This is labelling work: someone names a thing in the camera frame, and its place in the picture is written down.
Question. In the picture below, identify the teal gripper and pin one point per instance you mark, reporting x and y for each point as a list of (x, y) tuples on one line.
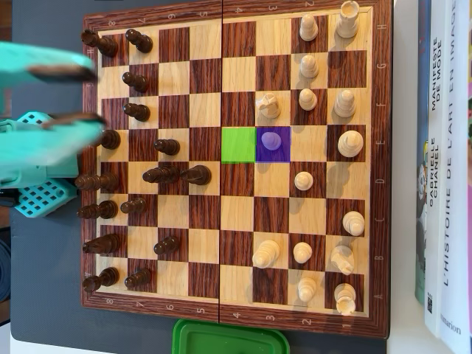
[(55, 147)]

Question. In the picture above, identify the light chess pawn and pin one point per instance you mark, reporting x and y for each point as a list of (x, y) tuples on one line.
[(271, 140), (304, 180), (307, 288), (308, 99), (302, 252), (309, 66), (308, 26)]

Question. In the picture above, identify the dark chess king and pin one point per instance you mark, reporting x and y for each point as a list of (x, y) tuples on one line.
[(111, 139)]

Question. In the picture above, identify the dark chess pawn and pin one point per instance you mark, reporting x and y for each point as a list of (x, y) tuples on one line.
[(167, 245), (140, 40), (137, 112), (138, 277), (136, 82), (167, 146), (133, 205)]

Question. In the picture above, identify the dark chess queen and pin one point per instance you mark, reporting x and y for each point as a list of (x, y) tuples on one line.
[(96, 181)]

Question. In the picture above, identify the dark chess bishop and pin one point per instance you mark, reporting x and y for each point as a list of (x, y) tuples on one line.
[(99, 210), (162, 175)]

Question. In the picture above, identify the dark chess knight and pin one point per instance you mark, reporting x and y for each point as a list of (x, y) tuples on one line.
[(103, 243), (196, 175)]

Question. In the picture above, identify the light chess knight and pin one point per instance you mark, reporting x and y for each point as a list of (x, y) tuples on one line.
[(343, 259), (268, 105)]

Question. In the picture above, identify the wooden chess board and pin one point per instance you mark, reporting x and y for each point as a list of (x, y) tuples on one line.
[(236, 221)]

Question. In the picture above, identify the light chess king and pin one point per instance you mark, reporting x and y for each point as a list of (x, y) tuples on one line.
[(350, 144)]

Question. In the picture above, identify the light chess rook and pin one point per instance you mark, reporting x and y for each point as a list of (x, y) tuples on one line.
[(348, 18), (345, 298)]

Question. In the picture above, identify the dark grey roll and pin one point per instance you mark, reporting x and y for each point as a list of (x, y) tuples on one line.
[(4, 269)]

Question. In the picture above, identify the wooden chessboard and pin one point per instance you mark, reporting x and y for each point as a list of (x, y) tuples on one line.
[(44, 276)]

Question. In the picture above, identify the green plastic container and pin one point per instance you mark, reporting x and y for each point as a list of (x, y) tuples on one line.
[(228, 339)]

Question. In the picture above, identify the illustrated cover book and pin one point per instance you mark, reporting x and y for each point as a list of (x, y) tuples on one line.
[(421, 191)]

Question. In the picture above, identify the white Gabrielle Chanel book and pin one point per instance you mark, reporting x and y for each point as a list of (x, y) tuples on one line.
[(434, 110)]

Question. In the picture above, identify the white art history book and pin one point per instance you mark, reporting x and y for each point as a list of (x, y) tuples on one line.
[(455, 147)]

